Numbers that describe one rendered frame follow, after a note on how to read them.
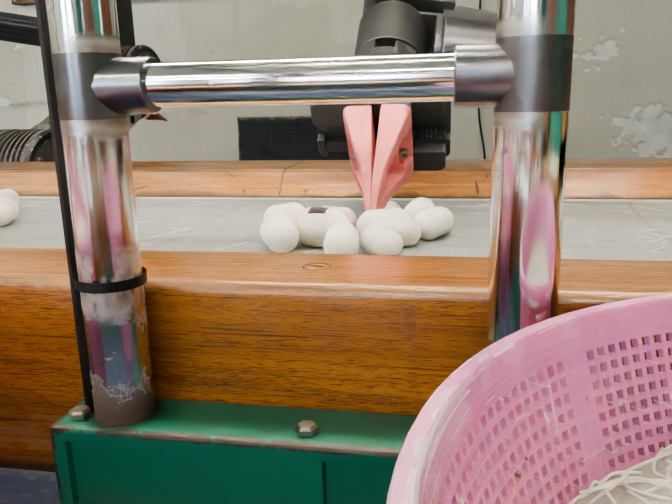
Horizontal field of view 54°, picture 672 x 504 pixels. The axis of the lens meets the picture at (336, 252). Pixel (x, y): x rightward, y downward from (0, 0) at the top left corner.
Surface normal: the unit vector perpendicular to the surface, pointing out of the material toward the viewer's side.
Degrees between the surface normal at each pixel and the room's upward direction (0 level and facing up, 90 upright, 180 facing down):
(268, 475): 90
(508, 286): 90
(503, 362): 75
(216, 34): 90
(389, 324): 90
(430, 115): 131
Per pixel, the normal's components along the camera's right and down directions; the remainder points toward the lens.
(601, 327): 0.48, -0.07
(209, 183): -0.14, -0.52
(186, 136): -0.16, 0.24
